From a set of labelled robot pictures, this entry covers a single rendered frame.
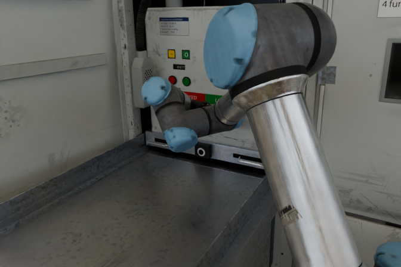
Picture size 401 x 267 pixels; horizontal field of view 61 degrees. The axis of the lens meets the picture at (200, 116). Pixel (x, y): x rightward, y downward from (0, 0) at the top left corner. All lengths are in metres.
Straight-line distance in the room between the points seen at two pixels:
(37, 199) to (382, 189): 0.96
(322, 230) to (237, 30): 0.28
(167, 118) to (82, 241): 0.37
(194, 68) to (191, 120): 0.40
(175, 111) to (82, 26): 0.56
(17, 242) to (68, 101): 0.49
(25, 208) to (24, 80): 0.38
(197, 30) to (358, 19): 0.50
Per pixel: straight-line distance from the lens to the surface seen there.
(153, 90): 0.85
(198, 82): 1.20
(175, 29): 1.23
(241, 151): 1.19
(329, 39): 0.56
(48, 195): 1.12
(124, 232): 0.93
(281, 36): 0.49
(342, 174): 1.07
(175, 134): 0.81
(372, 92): 0.99
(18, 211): 1.08
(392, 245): 0.63
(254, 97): 0.47
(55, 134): 1.25
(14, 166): 1.22
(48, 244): 0.96
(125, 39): 1.31
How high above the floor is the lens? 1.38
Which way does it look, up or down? 17 degrees down
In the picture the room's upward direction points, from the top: 1 degrees counter-clockwise
